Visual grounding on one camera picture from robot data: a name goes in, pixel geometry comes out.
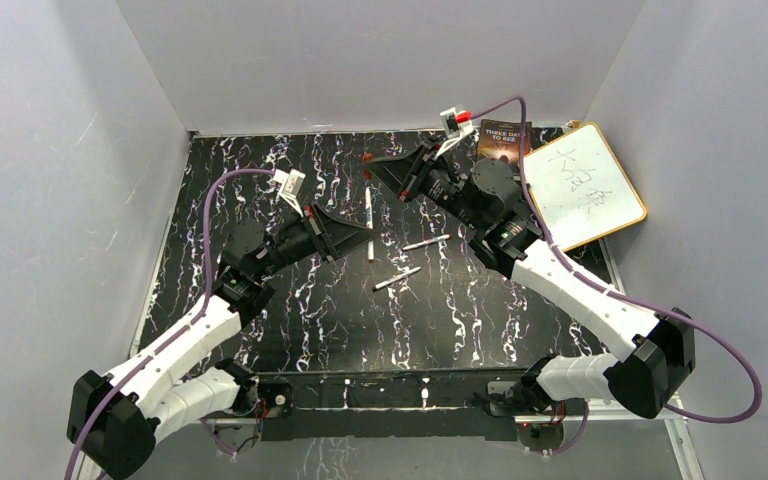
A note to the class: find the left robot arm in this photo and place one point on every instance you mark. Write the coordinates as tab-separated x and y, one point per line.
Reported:
117	419

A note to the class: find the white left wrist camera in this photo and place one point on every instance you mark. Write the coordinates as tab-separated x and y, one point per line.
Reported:
289	186

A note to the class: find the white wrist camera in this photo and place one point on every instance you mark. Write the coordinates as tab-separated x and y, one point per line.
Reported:
289	186
457	125

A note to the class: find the dark paperback book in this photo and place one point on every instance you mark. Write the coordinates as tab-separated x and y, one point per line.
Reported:
499	140

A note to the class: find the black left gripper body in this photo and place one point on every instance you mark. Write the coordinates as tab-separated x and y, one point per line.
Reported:
299	241

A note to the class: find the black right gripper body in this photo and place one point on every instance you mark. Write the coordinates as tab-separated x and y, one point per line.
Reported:
432	177

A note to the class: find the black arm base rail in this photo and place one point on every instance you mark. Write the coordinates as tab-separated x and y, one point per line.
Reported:
397	404

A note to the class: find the white marker pen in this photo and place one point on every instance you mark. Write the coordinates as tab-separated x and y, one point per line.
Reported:
426	242

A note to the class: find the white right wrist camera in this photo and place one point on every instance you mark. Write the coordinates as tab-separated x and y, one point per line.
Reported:
457	125

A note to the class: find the white marker black end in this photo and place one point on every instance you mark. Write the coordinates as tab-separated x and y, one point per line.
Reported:
397	278

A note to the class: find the yellow framed whiteboard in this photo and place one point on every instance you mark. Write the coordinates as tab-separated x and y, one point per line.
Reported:
580	188

